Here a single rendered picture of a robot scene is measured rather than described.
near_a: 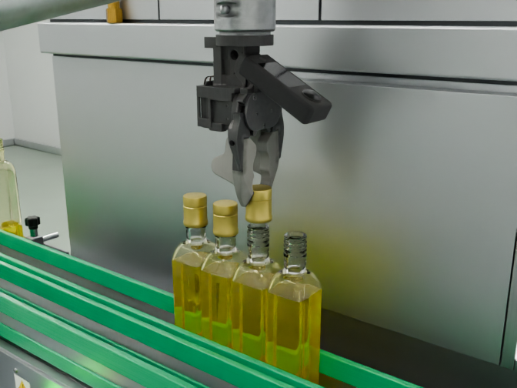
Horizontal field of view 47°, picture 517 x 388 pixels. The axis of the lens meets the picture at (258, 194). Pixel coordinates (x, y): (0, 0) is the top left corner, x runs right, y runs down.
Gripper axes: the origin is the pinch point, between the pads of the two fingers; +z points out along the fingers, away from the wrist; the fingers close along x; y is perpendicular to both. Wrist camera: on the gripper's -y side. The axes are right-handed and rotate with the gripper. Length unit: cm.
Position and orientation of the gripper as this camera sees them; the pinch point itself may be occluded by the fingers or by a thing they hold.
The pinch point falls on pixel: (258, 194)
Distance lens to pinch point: 77.8
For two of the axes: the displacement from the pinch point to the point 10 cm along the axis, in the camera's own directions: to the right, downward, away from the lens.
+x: -6.0, 2.3, -7.7
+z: 0.0, 9.6, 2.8
